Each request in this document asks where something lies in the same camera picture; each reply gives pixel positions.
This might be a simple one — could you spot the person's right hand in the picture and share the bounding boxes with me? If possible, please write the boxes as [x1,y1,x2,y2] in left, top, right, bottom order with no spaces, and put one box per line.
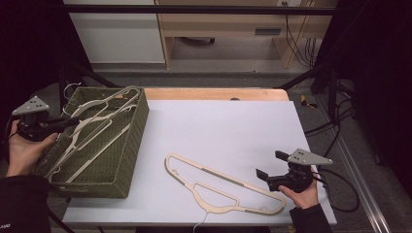
[278,166,321,210]

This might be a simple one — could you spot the light wooden table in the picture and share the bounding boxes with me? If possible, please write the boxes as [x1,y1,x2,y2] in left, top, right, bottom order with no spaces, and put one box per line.
[144,87,290,102]

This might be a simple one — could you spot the beige wooden clothes hanger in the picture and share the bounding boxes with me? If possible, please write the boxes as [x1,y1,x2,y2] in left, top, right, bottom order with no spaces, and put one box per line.
[45,102,138,184]
[163,152,288,233]
[62,82,143,169]

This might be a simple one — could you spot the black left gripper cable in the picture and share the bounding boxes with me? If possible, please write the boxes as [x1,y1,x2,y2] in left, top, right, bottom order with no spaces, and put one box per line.
[48,207,77,233]

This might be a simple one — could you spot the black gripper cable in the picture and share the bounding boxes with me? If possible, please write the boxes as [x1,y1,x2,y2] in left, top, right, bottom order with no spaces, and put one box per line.
[48,207,77,233]
[311,167,361,214]

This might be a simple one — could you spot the person's left hand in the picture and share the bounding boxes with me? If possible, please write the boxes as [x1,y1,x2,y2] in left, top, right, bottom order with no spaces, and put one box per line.
[6,119,59,178]

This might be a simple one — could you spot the aluminium floor rail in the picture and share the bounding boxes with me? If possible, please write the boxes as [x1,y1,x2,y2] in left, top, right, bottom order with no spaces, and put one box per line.
[315,96,394,233]

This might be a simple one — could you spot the black hanging desk cables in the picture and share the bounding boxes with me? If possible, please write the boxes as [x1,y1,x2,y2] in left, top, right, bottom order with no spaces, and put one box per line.
[284,14,318,68]

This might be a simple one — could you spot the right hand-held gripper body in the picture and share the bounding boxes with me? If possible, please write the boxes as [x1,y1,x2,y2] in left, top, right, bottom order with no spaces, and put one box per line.
[266,148,334,194]

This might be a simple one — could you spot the black slanted frame strut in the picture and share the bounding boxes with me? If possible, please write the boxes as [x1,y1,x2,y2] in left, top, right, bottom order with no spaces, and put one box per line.
[57,62,124,113]
[275,63,338,121]

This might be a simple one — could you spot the yellow and black tool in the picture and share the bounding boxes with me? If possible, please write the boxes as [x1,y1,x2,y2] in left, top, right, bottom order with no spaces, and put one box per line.
[299,94,319,110]

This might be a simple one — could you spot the black floor cables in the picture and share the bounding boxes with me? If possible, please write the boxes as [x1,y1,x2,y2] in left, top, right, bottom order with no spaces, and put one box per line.
[304,96,356,156]

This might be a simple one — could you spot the green woven basket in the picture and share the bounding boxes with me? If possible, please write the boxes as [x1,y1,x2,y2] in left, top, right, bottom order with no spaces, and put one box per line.
[33,85,151,199]

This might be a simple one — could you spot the white cabinet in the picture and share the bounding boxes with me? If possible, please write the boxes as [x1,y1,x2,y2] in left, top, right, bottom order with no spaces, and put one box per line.
[62,0,166,64]

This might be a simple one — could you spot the wooden office desk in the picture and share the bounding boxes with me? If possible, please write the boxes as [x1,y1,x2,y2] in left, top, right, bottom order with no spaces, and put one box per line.
[154,0,338,70]

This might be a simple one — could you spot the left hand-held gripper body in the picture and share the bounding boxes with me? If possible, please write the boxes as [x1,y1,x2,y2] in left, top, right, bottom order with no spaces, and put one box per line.
[12,95,59,143]

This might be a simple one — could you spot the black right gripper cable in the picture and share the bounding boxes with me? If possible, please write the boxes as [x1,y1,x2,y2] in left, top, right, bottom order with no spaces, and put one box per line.
[311,167,361,214]

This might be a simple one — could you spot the white board mat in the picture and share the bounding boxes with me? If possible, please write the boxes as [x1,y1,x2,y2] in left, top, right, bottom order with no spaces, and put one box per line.
[62,99,338,226]

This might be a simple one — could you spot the black horizontal frame bar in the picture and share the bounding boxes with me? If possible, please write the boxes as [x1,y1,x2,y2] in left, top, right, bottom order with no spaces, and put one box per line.
[62,4,336,16]

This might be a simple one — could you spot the black chair base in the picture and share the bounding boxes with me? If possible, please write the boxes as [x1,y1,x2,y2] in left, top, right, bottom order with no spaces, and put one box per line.
[179,36,216,46]

